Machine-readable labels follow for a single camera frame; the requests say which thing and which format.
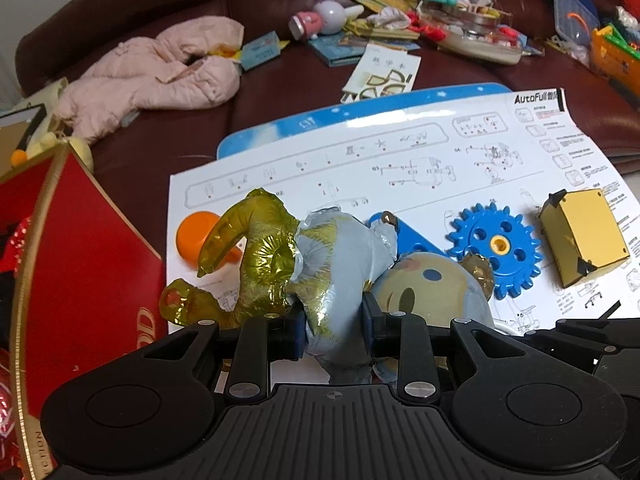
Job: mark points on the clear plastic case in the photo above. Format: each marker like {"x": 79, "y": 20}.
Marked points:
{"x": 570, "y": 15}

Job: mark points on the white crumpled tissue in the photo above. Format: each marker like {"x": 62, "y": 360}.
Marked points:
{"x": 390, "y": 16}

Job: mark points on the pink and white toy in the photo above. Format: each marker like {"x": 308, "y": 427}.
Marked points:
{"x": 305, "y": 22}

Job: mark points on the blue perforated plastic plate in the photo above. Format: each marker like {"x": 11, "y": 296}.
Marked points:
{"x": 415, "y": 245}

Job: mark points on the orange plastic disc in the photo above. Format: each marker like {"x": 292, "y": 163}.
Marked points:
{"x": 192, "y": 240}

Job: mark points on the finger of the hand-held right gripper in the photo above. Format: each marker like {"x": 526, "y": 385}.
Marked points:
{"x": 590, "y": 335}

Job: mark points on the red shiny cloth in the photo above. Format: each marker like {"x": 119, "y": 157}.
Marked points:
{"x": 15, "y": 240}

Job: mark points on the yellow cardboard box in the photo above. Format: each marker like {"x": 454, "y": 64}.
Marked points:
{"x": 585, "y": 230}

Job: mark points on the blue plastic board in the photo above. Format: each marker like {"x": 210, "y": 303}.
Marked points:
{"x": 260, "y": 135}

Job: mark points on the blue plastic gear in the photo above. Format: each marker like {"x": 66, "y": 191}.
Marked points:
{"x": 470, "y": 255}

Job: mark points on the yellow and green plastic toy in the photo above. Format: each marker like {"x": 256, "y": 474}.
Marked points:
{"x": 610, "y": 55}

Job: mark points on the white notebook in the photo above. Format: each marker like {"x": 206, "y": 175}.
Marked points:
{"x": 385, "y": 65}

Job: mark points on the pink padded jacket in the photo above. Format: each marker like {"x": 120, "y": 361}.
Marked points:
{"x": 150, "y": 75}

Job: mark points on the clear plastic tray of toys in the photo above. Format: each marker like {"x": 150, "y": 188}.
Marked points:
{"x": 475, "y": 45}

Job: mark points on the red gift box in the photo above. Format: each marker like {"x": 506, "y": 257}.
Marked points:
{"x": 90, "y": 260}

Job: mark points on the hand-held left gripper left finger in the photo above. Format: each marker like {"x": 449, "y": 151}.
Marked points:
{"x": 298, "y": 332}

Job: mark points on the small light blue box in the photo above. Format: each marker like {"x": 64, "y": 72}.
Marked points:
{"x": 260, "y": 50}

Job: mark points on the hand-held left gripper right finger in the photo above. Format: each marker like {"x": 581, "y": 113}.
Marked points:
{"x": 369, "y": 325}

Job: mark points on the blue booklet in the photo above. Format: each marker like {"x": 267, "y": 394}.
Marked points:
{"x": 335, "y": 52}

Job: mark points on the yellow duck plush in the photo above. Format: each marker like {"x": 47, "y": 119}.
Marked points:
{"x": 80, "y": 152}

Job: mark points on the brown cardboard box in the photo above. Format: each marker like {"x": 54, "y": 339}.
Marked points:
{"x": 15, "y": 135}

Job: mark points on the dark red leather sofa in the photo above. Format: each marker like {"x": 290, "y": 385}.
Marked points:
{"x": 125, "y": 170}

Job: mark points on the white instruction sheet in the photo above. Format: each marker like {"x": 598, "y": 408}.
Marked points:
{"x": 350, "y": 160}

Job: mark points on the gold and silver foil balloon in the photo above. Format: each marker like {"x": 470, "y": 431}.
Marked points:
{"x": 325, "y": 260}

